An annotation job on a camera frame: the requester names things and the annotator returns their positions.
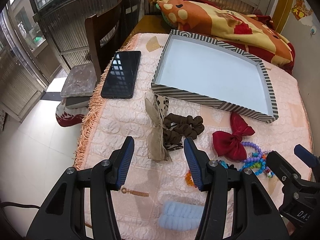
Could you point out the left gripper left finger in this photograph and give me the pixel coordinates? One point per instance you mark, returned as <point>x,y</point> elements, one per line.
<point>62,214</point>

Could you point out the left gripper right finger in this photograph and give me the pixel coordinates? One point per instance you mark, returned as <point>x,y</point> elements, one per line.
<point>255,215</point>

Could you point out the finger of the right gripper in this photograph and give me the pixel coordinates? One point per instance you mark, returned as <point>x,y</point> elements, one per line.
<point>306,157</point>
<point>277,164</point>

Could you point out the red satin bow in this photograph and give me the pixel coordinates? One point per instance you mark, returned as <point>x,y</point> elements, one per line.
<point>229,144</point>

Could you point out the light blue fluffy scrunchie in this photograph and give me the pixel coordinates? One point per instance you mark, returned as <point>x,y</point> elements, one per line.
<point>180,216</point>

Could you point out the brown scrunchie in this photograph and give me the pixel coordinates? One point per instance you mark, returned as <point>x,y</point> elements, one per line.
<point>177,126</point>

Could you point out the red white cloth bundle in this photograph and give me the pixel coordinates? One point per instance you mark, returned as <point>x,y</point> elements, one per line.
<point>69,117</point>

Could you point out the orange yellow folded blanket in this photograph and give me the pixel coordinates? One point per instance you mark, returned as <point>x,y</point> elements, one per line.
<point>254,34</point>

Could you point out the striped shallow box tray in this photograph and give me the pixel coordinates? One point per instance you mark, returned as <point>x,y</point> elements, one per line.
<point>203,70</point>

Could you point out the grey stone-pattern box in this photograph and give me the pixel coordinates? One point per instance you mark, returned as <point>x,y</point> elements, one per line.
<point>80,81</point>

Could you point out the black smartphone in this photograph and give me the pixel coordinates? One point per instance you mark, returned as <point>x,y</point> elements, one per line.
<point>122,74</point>

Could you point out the dark wooden chair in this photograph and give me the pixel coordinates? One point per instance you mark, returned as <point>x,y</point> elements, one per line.
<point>105,34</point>

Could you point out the red gold wall decoration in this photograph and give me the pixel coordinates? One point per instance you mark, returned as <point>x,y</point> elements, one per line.
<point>301,9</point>

